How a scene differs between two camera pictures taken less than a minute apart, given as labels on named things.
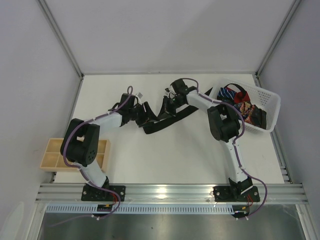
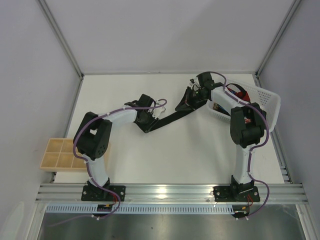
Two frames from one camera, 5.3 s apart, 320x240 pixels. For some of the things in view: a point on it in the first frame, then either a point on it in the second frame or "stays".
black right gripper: (169, 105) to (189, 95)
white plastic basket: (260, 97) stays
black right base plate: (232, 194) stays
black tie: (153, 126) stays
